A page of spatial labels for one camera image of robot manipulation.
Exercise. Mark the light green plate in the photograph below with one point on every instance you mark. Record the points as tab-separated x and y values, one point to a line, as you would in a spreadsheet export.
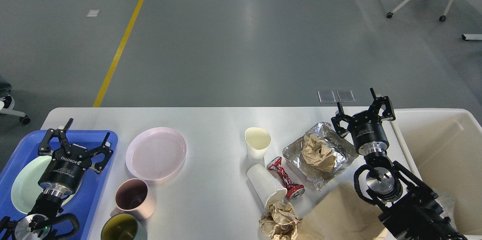
25	189

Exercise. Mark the lying white paper cup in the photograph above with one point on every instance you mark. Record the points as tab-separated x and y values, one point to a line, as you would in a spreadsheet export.
269	189

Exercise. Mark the pink ribbed mug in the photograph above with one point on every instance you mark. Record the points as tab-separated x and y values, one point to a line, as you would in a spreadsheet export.
135	197

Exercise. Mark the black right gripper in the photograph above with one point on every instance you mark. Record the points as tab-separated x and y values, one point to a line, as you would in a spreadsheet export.
365	127

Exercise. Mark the blue plastic tray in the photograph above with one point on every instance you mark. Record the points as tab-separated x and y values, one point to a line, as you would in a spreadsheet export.
84	203

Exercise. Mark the pink plate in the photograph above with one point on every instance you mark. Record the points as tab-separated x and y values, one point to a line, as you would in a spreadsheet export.
156	154

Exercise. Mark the grey green mug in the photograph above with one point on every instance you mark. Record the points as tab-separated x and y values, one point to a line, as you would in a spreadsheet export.
123	227

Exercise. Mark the beige plastic bin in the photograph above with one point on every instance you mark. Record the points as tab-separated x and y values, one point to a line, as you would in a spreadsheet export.
445	147

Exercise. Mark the clear floor plate left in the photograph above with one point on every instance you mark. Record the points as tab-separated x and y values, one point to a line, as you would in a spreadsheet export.
326	96

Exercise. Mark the clear floor plate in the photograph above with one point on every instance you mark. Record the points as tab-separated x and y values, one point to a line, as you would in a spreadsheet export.
326	96
346	96

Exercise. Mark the clear floor plate right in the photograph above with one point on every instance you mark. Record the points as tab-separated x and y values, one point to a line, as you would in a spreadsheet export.
346	96

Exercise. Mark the crumpled brown paper ball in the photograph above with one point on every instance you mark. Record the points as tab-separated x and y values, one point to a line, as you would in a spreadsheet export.
280	222

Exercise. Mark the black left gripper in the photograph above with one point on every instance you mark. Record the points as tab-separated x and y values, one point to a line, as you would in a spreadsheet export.
64	168

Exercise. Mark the crushed red soda can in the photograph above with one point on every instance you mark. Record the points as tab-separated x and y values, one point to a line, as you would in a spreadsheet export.
294	190

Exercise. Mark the white bar base right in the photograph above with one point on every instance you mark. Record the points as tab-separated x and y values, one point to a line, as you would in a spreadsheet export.
471	37

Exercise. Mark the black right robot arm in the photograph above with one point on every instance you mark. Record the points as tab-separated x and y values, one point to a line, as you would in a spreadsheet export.
409	207

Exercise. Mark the upright white paper cup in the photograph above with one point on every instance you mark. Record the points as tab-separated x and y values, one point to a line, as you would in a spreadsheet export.
257	141

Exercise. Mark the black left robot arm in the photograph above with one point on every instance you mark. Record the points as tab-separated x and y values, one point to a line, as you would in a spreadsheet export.
46	220

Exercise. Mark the flat brown paper sheet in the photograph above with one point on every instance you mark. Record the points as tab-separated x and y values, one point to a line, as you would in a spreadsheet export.
342	215

